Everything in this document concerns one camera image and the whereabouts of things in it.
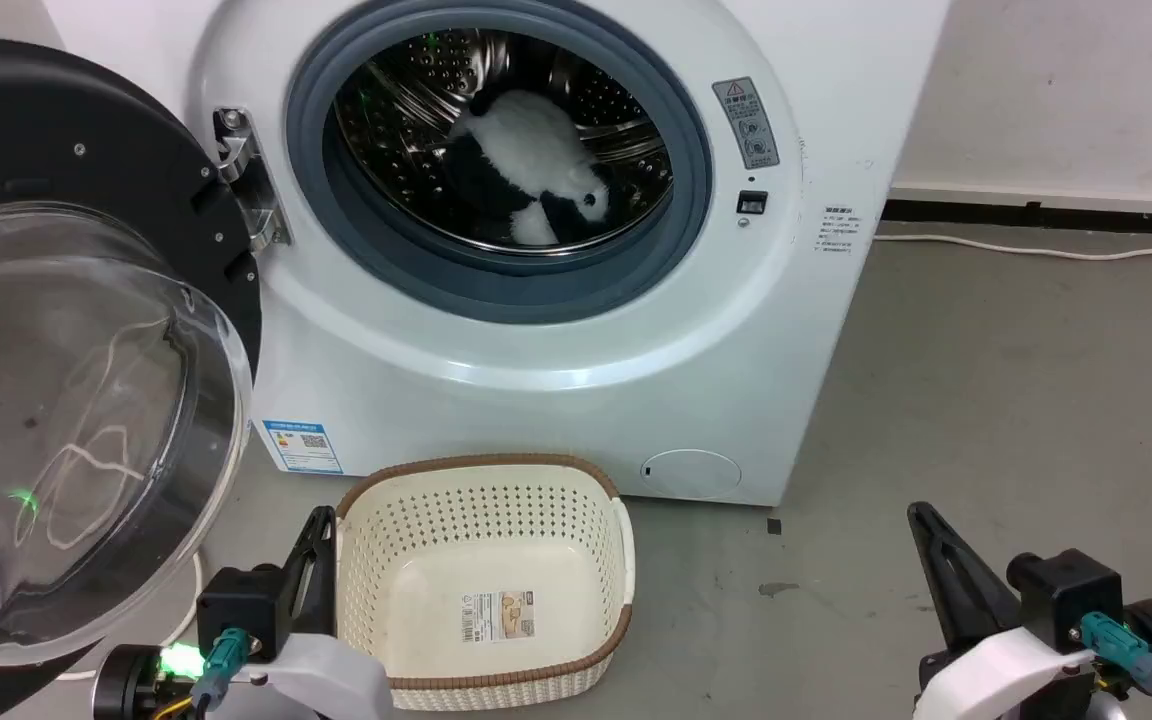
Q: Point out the grey warning label sticker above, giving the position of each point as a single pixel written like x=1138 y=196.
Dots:
x=746 y=122

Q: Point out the black-rimmed glass washer door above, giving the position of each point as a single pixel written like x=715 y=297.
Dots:
x=56 y=130

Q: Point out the paper label with barcode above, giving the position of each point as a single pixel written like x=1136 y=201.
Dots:
x=497 y=616

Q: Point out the small printed text sticker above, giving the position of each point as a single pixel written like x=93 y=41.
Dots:
x=838 y=230

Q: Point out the black baseboard strip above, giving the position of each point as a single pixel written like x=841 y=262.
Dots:
x=1036 y=216

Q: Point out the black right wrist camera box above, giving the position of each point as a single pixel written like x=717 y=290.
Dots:
x=1066 y=595

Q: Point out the stainless steel washer drum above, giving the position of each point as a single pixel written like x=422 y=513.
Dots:
x=406 y=90

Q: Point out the blue energy label sticker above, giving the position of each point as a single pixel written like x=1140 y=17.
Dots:
x=302 y=446

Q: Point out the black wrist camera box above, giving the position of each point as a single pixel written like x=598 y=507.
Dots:
x=1066 y=595
x=236 y=605

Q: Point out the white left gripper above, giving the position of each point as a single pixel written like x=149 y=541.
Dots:
x=336 y=680

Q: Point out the black door lock slot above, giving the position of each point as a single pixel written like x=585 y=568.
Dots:
x=752 y=202

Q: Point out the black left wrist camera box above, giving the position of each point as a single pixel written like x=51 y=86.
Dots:
x=236 y=605

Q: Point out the white front-load washing machine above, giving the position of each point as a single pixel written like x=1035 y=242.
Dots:
x=536 y=400

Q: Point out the metal door hinge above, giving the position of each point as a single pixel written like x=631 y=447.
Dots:
x=254 y=190

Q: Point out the cream laundry basket brown rim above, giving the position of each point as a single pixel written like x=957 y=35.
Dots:
x=416 y=560

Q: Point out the black and white panda plush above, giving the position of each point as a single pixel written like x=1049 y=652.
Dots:
x=526 y=140

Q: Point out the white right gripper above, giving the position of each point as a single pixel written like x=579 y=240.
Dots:
x=996 y=680

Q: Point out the round white filter cover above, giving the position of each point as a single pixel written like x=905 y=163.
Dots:
x=691 y=473

